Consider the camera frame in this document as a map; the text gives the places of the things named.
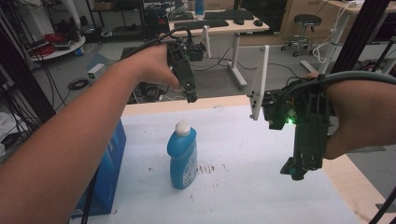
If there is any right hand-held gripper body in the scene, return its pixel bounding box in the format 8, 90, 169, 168
248, 45, 338, 172

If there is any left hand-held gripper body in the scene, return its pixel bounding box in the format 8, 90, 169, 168
166, 24, 213, 86

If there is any person's left hand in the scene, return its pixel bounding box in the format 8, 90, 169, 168
132, 42, 182, 91

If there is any person's right hand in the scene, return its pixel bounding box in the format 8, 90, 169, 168
303, 71, 396, 161

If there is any black keyboard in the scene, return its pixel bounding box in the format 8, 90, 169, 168
173, 19, 231, 31
203, 9, 255, 21

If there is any black computer tower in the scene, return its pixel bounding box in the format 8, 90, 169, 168
144, 8, 171, 41

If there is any blue bottle on desk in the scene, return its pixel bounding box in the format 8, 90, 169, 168
194, 0, 205, 17

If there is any blue bottle with white cap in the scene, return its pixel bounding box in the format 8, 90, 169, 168
166, 119, 198, 190

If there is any light wooden desk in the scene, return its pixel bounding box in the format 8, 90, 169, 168
167, 9, 271, 90

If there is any black shelf rack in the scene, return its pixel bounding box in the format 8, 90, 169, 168
84, 0, 148, 43

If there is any small white box device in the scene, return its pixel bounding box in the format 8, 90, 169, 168
87, 63, 107, 81

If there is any black round stool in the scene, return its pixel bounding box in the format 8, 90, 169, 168
280, 13, 324, 58

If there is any blue cardboard box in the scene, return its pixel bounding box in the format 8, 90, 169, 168
70, 119, 127, 217

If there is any round white table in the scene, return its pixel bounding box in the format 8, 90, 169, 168
27, 35, 87, 63

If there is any white-legged wooden desk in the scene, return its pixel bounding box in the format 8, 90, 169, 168
300, 0, 396, 75

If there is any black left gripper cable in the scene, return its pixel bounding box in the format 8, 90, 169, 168
119, 25, 194, 61

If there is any tangle of black cables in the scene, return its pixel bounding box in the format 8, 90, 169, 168
132, 81, 171, 105

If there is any grey right gripper cable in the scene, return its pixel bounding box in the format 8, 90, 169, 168
279, 70, 396, 98

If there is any white hanging cable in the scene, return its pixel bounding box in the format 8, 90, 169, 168
311, 1, 351, 64

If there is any black metal frame post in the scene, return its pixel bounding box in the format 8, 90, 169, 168
330, 0, 392, 76
0, 29, 58, 125

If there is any coiled black floor cable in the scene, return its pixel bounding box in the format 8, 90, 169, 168
66, 77, 92, 92

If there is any red coiled cable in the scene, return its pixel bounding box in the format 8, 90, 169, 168
30, 33, 69, 58

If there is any black cable beside blue box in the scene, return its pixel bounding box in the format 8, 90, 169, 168
79, 167, 99, 224

